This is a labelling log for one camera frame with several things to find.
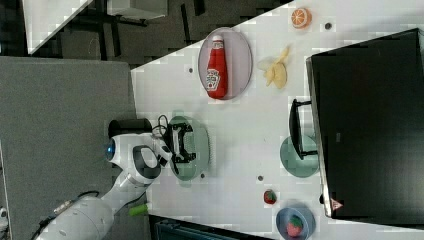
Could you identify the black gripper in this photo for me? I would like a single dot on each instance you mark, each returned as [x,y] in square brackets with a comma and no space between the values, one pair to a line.
[175,140]

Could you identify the green plastic strainer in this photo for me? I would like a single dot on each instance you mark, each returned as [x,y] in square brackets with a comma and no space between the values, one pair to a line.
[198,142]

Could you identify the red ketchup bottle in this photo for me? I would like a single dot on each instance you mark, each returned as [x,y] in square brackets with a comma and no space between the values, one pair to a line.
[217,75]

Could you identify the grey round plate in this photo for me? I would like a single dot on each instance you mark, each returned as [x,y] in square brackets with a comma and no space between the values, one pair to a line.
[238,60]

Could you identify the green marker pen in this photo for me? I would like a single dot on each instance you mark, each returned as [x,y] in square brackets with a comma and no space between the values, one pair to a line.
[137,210]

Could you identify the red toy strawberry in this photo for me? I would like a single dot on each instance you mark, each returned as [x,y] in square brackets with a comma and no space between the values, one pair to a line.
[269,197]

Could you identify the peeled toy banana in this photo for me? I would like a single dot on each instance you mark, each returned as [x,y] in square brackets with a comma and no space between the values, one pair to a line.
[274,69]

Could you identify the green plastic cup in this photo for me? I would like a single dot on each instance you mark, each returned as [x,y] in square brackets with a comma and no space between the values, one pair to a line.
[298,167]

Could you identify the blue small bowl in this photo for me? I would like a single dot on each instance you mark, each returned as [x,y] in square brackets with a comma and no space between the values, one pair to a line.
[304,214]

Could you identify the pink toy strawberry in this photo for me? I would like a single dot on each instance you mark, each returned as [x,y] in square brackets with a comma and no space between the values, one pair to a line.
[294,226]

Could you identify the toy orange half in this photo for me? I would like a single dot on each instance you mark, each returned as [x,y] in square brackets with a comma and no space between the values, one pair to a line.
[301,18]

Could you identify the black toaster oven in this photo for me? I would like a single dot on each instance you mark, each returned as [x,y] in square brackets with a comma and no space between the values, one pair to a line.
[367,102]

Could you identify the black cylinder post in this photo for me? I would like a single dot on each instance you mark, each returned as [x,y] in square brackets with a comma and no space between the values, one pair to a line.
[129,126]

